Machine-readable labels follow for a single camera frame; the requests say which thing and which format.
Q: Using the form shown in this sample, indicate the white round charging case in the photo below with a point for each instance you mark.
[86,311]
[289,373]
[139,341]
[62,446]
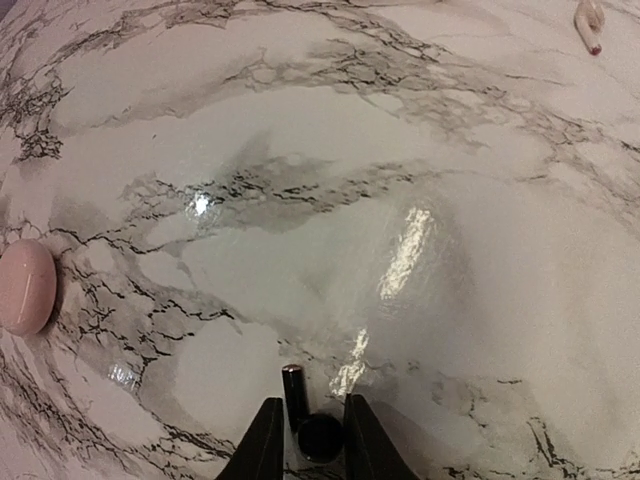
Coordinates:
[28,287]

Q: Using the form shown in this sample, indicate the white earbud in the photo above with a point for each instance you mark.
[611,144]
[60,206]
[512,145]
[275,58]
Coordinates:
[589,20]

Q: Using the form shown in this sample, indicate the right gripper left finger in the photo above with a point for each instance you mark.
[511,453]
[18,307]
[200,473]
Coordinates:
[260,454]

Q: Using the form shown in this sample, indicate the black earbud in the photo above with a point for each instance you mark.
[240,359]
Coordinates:
[319,436]

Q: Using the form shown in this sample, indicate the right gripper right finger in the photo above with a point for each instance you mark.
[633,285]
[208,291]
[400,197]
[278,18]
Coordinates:
[369,452]

